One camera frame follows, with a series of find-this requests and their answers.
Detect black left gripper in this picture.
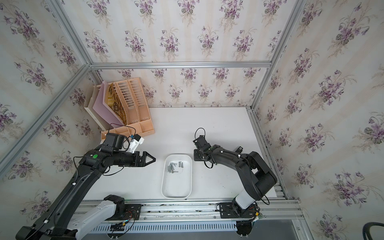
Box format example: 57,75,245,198
111,150,156,167

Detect peach plastic desk organizer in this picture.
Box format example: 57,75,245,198
101,78,155,140

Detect purple folder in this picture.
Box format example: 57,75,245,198
92,81,124,130

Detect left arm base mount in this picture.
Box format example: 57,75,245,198
68,195,142,240

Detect beige folder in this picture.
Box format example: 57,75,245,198
84,86,111,131

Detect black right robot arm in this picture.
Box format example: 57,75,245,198
193,135,278,201

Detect white ribbed cable duct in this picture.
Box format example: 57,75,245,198
90,221,238,234

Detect pile of silver screws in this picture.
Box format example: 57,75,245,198
167,161,184,174

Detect patterned brown book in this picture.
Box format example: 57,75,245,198
105,84,127,125

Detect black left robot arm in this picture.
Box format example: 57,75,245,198
16,133,156,240

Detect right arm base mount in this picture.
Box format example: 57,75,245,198
216,190,263,237

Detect white plastic storage box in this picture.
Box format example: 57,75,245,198
161,154,193,199

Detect aluminium front rail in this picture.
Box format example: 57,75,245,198
72,199,314,240

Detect black rectangular object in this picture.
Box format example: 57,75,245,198
235,146,243,154

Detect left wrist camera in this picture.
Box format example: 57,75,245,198
128,134,144,154

